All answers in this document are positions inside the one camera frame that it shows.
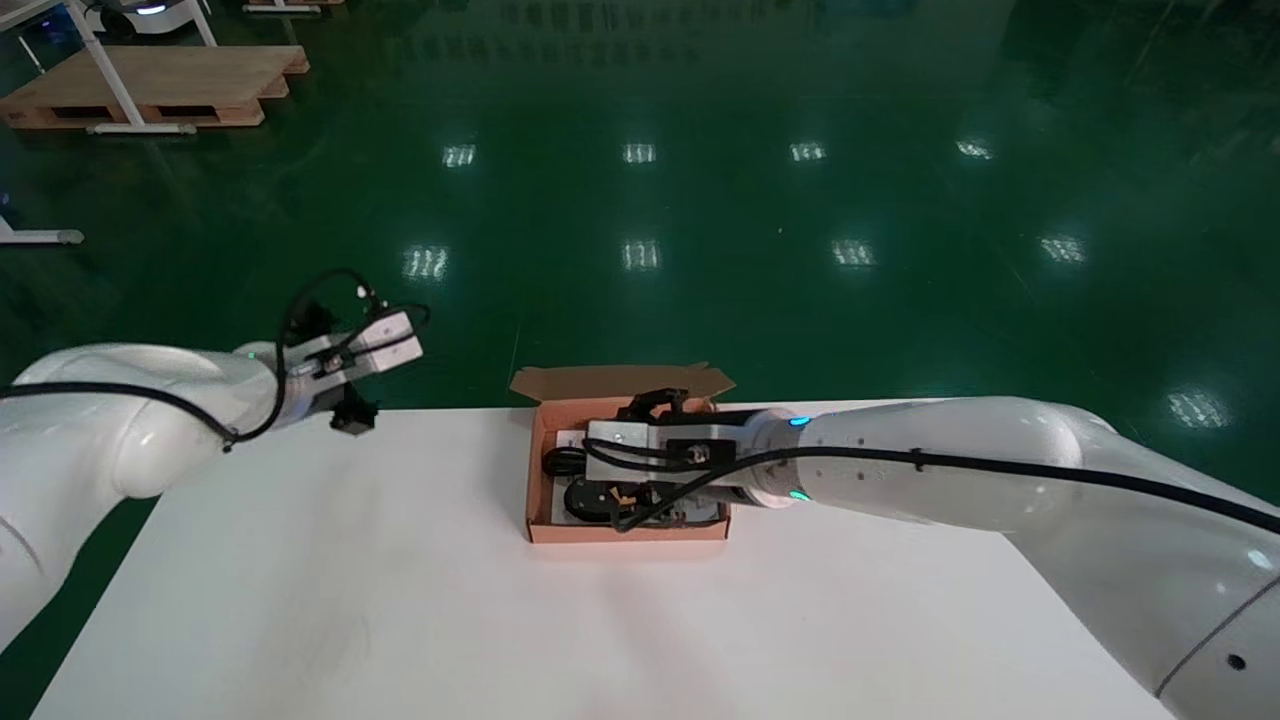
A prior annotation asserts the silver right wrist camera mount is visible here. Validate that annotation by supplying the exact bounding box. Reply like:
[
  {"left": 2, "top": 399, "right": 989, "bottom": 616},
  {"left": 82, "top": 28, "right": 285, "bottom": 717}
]
[{"left": 583, "top": 418, "right": 753, "bottom": 473}]

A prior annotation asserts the black power cable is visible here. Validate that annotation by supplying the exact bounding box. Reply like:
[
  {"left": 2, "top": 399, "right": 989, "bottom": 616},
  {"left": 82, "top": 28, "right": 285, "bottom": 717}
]
[{"left": 543, "top": 447, "right": 613, "bottom": 528}]

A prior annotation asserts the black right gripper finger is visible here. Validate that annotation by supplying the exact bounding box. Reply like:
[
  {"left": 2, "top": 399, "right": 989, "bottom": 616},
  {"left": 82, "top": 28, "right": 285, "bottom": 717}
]
[
  {"left": 618, "top": 388, "right": 693, "bottom": 423},
  {"left": 610, "top": 478, "right": 669, "bottom": 531}
]

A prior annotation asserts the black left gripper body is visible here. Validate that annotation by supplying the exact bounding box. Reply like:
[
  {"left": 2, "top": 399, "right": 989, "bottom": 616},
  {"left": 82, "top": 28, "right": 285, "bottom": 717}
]
[{"left": 320, "top": 333, "right": 422, "bottom": 377}]

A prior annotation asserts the cardboard storage box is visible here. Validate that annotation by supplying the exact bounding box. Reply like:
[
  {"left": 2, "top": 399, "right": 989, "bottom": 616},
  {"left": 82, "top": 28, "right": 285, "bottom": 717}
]
[{"left": 508, "top": 362, "right": 738, "bottom": 546}]

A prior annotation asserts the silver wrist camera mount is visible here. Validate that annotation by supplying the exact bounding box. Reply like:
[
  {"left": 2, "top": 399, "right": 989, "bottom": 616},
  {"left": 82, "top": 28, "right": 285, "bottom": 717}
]
[
  {"left": 583, "top": 418, "right": 753, "bottom": 473},
  {"left": 283, "top": 310, "right": 425, "bottom": 403}
]

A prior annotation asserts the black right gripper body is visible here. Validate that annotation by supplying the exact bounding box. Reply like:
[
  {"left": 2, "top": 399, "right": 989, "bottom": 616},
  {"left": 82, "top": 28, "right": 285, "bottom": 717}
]
[{"left": 658, "top": 468, "right": 744, "bottom": 527}]

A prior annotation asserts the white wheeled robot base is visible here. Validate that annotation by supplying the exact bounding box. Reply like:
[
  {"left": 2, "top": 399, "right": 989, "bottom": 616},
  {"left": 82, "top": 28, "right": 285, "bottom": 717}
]
[{"left": 78, "top": 0, "right": 218, "bottom": 41}]

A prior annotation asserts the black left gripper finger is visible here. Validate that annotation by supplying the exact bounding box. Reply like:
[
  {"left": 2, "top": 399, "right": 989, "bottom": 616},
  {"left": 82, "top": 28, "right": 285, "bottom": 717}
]
[
  {"left": 295, "top": 298, "right": 339, "bottom": 344},
  {"left": 330, "top": 397, "right": 381, "bottom": 438}
]

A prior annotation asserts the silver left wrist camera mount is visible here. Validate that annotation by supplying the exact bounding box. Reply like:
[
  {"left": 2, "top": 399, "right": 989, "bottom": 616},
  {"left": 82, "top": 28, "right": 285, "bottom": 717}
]
[{"left": 283, "top": 310, "right": 425, "bottom": 403}]

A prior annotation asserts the white table with flat carton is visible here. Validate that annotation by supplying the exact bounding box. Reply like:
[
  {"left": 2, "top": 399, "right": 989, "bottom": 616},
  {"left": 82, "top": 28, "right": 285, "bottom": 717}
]
[{"left": 0, "top": 0, "right": 198, "bottom": 247}]

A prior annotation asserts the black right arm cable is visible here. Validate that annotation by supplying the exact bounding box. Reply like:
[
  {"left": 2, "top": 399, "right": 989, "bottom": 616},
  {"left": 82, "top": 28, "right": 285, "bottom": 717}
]
[{"left": 583, "top": 438, "right": 1280, "bottom": 533}]

